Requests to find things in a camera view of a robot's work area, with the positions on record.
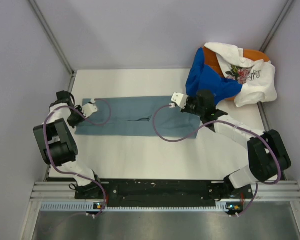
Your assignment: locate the grey-blue t shirt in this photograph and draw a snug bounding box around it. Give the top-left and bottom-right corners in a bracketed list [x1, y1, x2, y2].
[75, 96, 201, 138]

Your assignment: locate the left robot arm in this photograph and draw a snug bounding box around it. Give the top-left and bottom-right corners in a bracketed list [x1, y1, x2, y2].
[33, 91, 104, 199]

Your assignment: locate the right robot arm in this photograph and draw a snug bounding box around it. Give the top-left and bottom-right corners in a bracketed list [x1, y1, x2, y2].
[171, 89, 292, 198]

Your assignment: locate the royal blue t shirt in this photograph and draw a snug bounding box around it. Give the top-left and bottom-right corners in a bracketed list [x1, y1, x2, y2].
[185, 48, 243, 105]

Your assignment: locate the orange basket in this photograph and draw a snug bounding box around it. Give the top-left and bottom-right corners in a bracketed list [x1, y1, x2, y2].
[203, 46, 271, 102]

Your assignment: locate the white printed t shirt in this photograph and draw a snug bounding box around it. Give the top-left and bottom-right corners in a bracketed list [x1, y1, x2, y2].
[204, 41, 278, 108]

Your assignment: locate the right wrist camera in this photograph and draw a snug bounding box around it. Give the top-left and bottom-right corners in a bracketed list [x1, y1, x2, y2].
[169, 92, 189, 109]

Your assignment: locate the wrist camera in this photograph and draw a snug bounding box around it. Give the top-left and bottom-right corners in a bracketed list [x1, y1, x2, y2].
[82, 99, 99, 118]
[169, 92, 189, 109]

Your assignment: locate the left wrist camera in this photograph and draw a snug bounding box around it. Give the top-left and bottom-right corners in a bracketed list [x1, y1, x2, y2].
[82, 99, 99, 118]

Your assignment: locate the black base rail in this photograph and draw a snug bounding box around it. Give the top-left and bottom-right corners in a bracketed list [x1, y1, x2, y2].
[69, 179, 253, 208]

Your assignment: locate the grey slotted cable duct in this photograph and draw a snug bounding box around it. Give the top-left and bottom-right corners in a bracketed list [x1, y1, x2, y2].
[39, 201, 243, 213]

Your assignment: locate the aluminium frame profile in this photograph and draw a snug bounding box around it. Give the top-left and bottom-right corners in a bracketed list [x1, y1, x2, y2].
[30, 181, 300, 202]

